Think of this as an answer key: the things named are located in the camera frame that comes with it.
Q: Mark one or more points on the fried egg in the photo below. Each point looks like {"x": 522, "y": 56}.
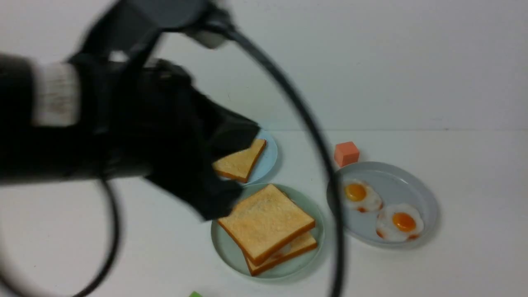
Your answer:
{"x": 398, "y": 223}
{"x": 361, "y": 197}
{"x": 284, "y": 253}

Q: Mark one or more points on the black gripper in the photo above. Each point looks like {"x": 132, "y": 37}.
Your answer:
{"x": 153, "y": 122}

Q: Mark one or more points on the green block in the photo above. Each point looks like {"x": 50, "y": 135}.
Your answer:
{"x": 195, "y": 294}

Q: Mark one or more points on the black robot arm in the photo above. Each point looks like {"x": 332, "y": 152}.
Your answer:
{"x": 40, "y": 112}

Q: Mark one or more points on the grey egg plate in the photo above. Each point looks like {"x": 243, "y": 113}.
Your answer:
{"x": 395, "y": 186}

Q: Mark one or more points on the orange cube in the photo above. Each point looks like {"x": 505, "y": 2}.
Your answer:
{"x": 346, "y": 153}

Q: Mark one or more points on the mint green centre plate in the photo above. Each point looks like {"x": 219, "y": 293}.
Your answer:
{"x": 233, "y": 257}

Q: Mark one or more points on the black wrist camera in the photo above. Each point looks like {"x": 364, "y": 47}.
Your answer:
{"x": 133, "y": 27}

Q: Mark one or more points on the toast slice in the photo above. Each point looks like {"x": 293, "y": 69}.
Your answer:
{"x": 264, "y": 222}
{"x": 302, "y": 244}
{"x": 239, "y": 166}

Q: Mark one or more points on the light blue bread plate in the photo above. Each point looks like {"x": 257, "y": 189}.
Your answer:
{"x": 267, "y": 159}

